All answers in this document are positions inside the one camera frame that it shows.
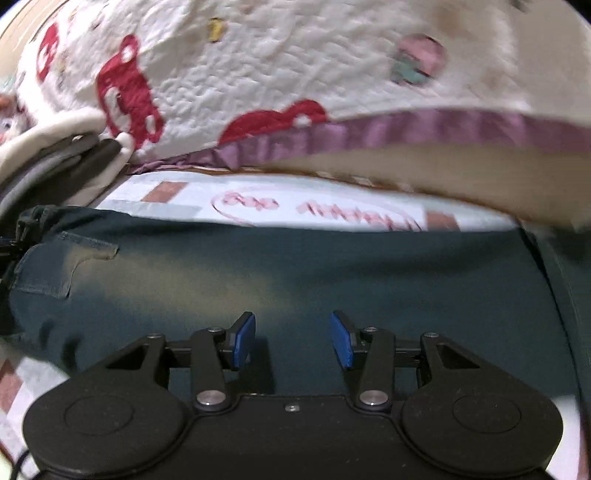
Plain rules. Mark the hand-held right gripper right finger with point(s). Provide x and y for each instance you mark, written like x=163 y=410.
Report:
x=341 y=341

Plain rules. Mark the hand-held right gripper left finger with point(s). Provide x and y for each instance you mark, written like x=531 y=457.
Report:
x=242 y=341

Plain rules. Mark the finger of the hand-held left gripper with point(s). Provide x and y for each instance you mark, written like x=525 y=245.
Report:
x=7 y=258

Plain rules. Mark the dark blue jeans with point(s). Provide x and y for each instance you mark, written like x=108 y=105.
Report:
x=323 y=267

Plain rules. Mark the grey folded garment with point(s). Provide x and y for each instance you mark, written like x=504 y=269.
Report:
x=37 y=170

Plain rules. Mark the white folded garment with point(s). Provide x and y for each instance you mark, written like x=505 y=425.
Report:
x=41 y=138

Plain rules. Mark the dark folded garment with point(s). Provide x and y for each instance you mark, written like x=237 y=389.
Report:
x=101 y=152

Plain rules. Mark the grey bunny plush toy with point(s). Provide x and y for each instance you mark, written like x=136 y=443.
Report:
x=9 y=115

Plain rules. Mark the checked printed bed sheet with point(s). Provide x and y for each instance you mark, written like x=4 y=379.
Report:
x=194 y=194

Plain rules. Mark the cream folded garment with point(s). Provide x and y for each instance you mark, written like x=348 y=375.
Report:
x=124 y=141

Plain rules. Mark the white quilt red bear print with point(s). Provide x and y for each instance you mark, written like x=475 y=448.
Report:
x=323 y=55

